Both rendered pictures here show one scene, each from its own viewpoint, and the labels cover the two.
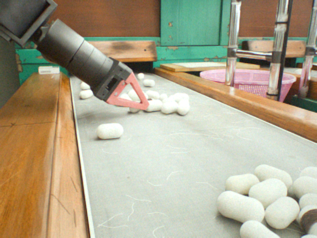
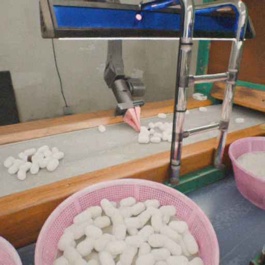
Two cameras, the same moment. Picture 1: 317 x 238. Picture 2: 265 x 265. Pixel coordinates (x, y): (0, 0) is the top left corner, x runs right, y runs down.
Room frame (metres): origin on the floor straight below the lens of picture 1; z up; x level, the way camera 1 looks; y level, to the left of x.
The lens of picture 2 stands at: (0.32, -0.64, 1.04)
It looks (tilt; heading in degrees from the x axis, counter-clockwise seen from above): 23 degrees down; 80
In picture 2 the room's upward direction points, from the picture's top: straight up
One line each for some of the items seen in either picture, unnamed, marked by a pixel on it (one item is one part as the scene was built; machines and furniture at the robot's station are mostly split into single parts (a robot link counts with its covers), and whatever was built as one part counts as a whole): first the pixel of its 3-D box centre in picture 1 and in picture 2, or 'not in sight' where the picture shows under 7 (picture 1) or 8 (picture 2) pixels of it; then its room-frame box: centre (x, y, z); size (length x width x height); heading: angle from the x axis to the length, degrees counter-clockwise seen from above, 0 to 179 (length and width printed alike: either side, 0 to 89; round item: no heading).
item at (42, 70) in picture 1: (49, 70); (200, 96); (0.85, 0.34, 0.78); 0.06 x 0.04 x 0.02; 108
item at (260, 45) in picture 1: (275, 49); not in sight; (1.14, -0.50, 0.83); 0.30 x 0.06 x 0.07; 108
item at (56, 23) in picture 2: not in sight; (169, 23); (0.53, -0.05, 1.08); 0.62 x 0.08 x 0.07; 18
